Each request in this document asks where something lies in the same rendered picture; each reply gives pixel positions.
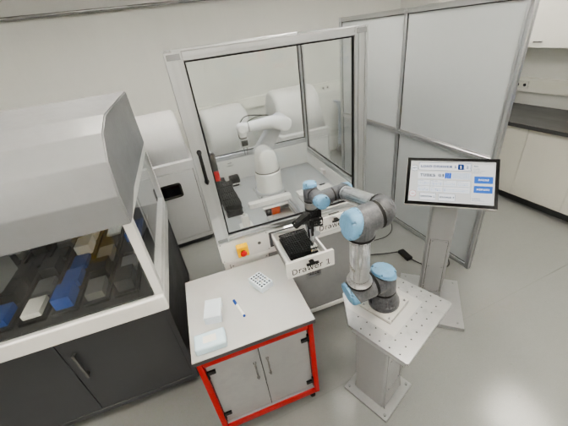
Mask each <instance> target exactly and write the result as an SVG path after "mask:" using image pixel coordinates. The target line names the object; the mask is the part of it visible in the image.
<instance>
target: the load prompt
mask: <svg viewBox="0 0 568 426"><path fill-rule="evenodd" d="M418 170H433V171H460V172H471V171H472V163H443V162H419V168H418Z"/></svg>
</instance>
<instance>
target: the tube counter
mask: <svg viewBox="0 0 568 426"><path fill-rule="evenodd" d="M438 178H439V179H461V180H471V173H464V172H438Z"/></svg>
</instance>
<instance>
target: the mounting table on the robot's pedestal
mask: <svg viewBox="0 0 568 426"><path fill-rule="evenodd" d="M396 288H397V289H399V290H401V291H403V292H405V293H407V294H409V295H411V296H413V297H414V298H416V299H418V300H420V301H422V303H421V304H420V306H419V307H418V308H417V309H416V311H415V312H414V313H413V314H412V316H411V317H410V318H409V320H408V321H407V322H406V324H405V325H404V326H403V327H402V328H401V329H400V330H399V331H398V333H397V334H396V335H395V337H394V336H392V335H390V334H389V333H387V332H386V331H384V330H382V329H380V328H379V327H378V326H376V325H374V324H373V323H371V322H369V321H368V320H366V319H365V318H363V317H362V316H360V315H359V314H356V313H355V312H353V311H352V310H350V309H349V308H347V307H346V305H347V304H348V303H349V301H348V299H347V297H346V295H345V294H344V293H343V294H342V296H343V300H344V305H345V310H346V315H347V323H348V327H350V328H351V329H352V332H353V333H355V334H356V335H358V336H360V337H361V338H363V339H364V340H365V341H366V342H368V343H369V344H371V345H372V346H374V347H376V348H377V349H379V350H380V351H382V352H383V353H384V354H385V355H387V356H388V357H390V358H392V359H393V360H395V361H396V362H398V363H399V364H400V365H402V366H403V367H404V365H406V366H409V364H410V363H411V361H412V360H413V359H414V358H415V356H416V355H417V354H418V352H419V350H420V349H421V348H422V346H423V344H424V343H425V342H426V341H427V340H428V338H429V337H430V335H431V334H432V332H433V331H434V329H435V328H436V326H437V325H438V324H439V322H440V321H441V320H442V319H443V317H444V316H445V314H446V312H447V311H448V310H449V308H450V307H451V302H449V301H447V300H445V299H443V298H441V297H439V296H437V295H435V294H433V293H431V292H428V291H426V290H424V289H422V288H421V287H418V286H416V285H413V284H412V283H410V282H408V281H405V280H403V279H401V278H400V277H397V278H396Z"/></svg>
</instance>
